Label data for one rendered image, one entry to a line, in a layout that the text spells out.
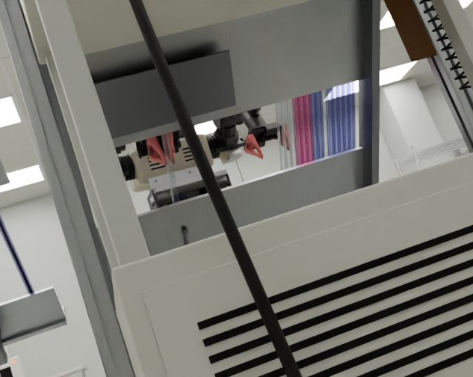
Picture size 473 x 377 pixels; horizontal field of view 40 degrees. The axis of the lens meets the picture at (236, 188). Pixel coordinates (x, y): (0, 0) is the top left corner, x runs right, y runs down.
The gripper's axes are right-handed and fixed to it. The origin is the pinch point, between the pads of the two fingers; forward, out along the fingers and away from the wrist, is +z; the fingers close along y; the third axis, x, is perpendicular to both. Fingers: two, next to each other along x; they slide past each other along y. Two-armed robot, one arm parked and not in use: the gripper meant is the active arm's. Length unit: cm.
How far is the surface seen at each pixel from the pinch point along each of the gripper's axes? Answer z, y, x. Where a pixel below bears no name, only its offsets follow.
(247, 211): 4.8, 15.9, 17.0
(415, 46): 31, 38, -32
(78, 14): 27, -16, -48
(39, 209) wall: -561, -46, 431
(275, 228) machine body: 71, -6, -41
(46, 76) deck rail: 3.4, -20.8, -27.8
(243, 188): 4.1, 15.6, 10.6
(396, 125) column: -497, 427, 410
